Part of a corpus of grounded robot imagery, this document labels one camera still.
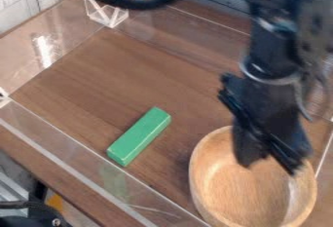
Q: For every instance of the clear acrylic enclosure wall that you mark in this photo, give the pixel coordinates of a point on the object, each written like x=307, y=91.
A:
x=81, y=81

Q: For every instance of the black device lower left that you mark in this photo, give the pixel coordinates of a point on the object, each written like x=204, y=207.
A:
x=34, y=219

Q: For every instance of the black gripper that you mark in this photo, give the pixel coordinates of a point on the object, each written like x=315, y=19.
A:
x=267, y=127

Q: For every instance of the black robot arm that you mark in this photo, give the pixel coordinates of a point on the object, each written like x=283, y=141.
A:
x=291, y=43

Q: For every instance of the green rectangular block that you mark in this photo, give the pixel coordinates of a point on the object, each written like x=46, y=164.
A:
x=137, y=138

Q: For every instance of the brown wooden bowl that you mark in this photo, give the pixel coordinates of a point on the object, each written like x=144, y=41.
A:
x=260, y=196

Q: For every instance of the clear acrylic corner bracket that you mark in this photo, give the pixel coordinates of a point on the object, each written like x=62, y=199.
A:
x=105, y=14

